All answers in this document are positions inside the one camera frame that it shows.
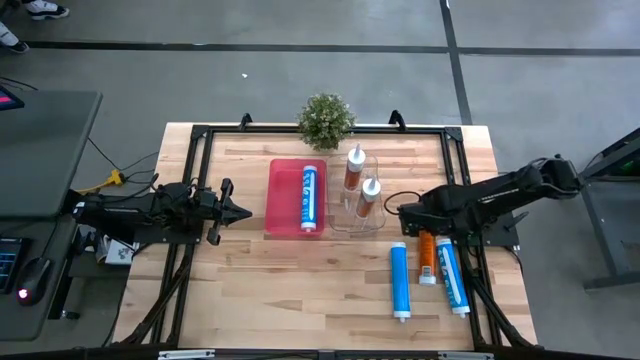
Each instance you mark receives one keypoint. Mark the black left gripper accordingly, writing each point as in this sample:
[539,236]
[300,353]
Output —
[212,210]

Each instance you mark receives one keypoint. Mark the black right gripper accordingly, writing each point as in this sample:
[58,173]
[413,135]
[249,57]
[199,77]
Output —
[420,217]

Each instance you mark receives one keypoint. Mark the orange white sealant cartridge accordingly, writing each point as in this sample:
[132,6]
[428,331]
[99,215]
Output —
[354,175]
[427,260]
[366,202]

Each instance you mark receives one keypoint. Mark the blue silicone sealant tube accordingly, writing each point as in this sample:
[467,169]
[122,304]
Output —
[309,200]
[400,280]
[451,277]

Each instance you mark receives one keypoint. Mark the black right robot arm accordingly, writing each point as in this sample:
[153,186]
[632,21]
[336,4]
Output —
[500,192]

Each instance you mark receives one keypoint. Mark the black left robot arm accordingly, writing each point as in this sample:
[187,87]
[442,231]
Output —
[125,210]

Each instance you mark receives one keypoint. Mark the pink translucent plastic bin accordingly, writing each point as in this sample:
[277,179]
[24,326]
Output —
[282,200]

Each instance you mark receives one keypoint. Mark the clear plastic bin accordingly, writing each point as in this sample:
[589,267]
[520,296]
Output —
[345,222]

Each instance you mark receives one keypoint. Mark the white printed box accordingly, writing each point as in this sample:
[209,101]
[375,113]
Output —
[120,252]

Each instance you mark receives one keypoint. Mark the small artificial green plant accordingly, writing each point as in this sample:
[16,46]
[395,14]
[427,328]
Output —
[325,122]

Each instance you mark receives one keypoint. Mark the silver light strip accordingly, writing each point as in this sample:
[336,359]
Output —
[465,356]
[187,354]

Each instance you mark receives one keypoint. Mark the black metal stand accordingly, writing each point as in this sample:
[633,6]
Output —
[600,230]

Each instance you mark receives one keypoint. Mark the dark grey desk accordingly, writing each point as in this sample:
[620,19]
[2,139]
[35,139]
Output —
[45,150]

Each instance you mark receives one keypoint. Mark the black computer mouse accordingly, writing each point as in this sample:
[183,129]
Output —
[35,277]

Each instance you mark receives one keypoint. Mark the backlit black keyboard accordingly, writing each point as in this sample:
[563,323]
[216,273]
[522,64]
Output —
[9,265]

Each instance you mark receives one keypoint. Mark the screen with pink display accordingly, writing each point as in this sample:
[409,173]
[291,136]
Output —
[9,100]

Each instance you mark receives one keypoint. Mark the person's white shoe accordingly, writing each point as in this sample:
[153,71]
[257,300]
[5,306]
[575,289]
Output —
[12,42]
[45,7]

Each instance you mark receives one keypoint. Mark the black aluminium table frame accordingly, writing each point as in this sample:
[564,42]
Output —
[425,130]

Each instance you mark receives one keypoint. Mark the black frame clamp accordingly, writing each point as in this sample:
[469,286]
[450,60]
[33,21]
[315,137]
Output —
[245,122]
[398,121]

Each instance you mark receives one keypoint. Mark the black frame crossbar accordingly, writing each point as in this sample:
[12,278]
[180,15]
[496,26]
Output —
[320,356]

